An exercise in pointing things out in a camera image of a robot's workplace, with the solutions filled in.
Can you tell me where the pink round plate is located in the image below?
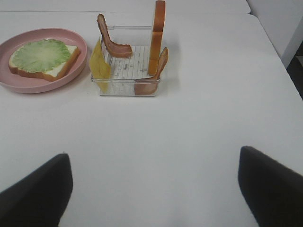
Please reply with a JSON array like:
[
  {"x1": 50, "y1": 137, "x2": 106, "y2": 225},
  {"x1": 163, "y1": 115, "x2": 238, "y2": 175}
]
[{"x1": 0, "y1": 28, "x2": 88, "y2": 94}]

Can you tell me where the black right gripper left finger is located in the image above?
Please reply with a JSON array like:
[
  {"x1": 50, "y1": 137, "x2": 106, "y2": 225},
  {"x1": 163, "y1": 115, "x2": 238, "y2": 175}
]
[{"x1": 0, "y1": 153, "x2": 73, "y2": 227}]

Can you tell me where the bread slice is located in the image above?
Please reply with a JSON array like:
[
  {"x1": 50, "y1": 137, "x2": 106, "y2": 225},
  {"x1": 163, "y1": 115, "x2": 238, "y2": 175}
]
[
  {"x1": 148, "y1": 0, "x2": 166, "y2": 75},
  {"x1": 9, "y1": 45, "x2": 80, "y2": 82}
]

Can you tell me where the clear right plastic tray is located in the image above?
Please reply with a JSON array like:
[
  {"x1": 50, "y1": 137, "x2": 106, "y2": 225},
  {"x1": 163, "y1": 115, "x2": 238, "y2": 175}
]
[{"x1": 91, "y1": 26, "x2": 160, "y2": 96}]

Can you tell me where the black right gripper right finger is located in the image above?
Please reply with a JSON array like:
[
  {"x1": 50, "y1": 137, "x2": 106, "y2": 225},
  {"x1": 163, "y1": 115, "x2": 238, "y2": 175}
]
[{"x1": 238, "y1": 146, "x2": 303, "y2": 227}]

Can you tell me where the yellow cheese slice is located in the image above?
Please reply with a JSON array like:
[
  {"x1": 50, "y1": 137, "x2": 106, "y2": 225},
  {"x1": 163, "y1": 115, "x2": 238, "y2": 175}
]
[{"x1": 89, "y1": 38, "x2": 111, "y2": 79}]

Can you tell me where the green lettuce leaf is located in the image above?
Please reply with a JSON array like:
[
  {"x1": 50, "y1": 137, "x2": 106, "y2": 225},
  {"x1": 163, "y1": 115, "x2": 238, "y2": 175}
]
[{"x1": 11, "y1": 39, "x2": 71, "y2": 73}]

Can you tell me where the bacon strip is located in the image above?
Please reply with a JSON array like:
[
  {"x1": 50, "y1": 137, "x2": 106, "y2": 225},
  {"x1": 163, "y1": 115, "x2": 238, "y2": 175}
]
[
  {"x1": 134, "y1": 47, "x2": 169, "y2": 96},
  {"x1": 97, "y1": 14, "x2": 133, "y2": 58}
]

